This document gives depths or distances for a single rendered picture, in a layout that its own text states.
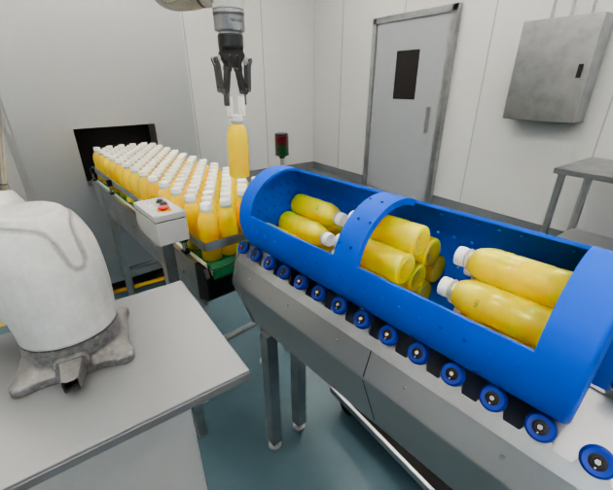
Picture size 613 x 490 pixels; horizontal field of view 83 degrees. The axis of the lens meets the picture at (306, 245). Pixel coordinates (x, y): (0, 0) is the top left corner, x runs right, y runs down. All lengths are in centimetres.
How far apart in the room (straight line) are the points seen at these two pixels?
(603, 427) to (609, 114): 337
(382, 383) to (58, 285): 65
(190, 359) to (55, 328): 21
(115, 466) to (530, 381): 70
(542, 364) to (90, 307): 70
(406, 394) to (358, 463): 96
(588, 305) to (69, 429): 74
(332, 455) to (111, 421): 126
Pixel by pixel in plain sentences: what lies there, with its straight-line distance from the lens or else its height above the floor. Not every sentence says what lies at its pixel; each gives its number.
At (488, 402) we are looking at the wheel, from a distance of 74.
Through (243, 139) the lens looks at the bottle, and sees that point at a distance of 121.
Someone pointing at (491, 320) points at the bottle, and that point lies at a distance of 68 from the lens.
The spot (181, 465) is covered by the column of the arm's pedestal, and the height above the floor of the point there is 76.
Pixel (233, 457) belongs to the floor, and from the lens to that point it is 179.
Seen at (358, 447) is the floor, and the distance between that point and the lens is 180.
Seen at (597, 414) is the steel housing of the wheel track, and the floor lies 93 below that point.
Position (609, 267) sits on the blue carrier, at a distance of 65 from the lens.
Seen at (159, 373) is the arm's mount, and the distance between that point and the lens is 68.
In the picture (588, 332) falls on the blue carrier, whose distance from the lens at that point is 60.
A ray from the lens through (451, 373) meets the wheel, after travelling 75.
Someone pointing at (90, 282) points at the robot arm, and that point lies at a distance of 67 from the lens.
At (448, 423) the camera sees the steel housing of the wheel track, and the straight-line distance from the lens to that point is 80.
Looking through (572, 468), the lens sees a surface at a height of 93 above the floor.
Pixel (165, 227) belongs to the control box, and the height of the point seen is 106.
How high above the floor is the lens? 147
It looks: 25 degrees down
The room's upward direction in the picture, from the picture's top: straight up
